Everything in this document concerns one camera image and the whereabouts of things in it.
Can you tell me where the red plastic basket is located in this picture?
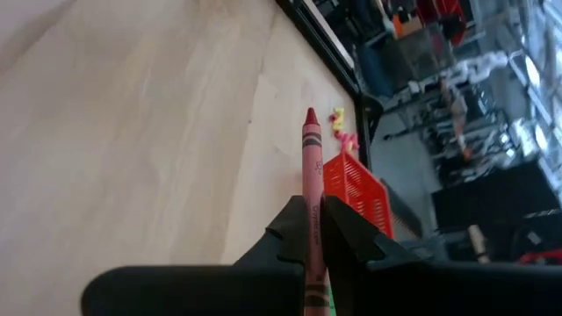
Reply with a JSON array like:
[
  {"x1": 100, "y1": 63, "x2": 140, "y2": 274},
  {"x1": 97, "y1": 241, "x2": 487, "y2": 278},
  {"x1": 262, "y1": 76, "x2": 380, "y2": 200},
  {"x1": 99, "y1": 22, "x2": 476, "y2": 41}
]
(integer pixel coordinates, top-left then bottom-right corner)
[{"x1": 322, "y1": 151, "x2": 396, "y2": 241}]

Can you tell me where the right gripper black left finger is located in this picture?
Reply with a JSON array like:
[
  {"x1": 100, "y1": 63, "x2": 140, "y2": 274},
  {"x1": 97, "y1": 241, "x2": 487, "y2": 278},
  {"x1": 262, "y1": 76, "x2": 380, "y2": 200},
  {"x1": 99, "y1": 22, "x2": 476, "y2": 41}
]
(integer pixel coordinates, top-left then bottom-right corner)
[{"x1": 81, "y1": 196, "x2": 307, "y2": 316}]

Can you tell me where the red Crayola crayon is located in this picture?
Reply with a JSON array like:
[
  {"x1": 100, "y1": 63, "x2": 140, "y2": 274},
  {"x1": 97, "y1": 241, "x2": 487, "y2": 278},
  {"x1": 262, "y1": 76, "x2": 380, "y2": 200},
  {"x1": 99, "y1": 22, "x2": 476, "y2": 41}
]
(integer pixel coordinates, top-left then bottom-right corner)
[{"x1": 300, "y1": 107, "x2": 331, "y2": 316}]

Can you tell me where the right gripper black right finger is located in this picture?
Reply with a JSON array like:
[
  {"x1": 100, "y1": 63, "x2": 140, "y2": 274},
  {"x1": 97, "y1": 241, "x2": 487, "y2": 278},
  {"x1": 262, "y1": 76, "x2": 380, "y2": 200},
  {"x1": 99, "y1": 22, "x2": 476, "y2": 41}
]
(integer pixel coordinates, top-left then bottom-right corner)
[{"x1": 322, "y1": 196, "x2": 562, "y2": 316}]

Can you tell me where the black partition panel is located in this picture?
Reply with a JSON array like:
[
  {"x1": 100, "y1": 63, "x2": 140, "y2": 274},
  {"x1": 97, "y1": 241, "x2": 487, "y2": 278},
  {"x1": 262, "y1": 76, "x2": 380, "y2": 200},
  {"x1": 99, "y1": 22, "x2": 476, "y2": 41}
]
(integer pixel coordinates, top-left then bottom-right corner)
[{"x1": 432, "y1": 160, "x2": 562, "y2": 247}]

